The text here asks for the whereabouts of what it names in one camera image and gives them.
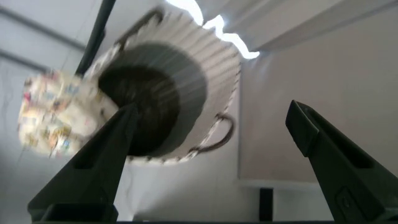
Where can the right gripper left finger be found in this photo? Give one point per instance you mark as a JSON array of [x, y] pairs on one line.
[[93, 180]]

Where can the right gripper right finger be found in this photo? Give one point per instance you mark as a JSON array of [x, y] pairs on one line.
[[351, 174]]

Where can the cream printed shorts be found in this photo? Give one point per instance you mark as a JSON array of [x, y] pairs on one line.
[[62, 112]]

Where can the black clothes rack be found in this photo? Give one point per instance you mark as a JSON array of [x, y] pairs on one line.
[[94, 34]]

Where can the white laundry basket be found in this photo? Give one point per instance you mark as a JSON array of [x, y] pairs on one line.
[[192, 46]]

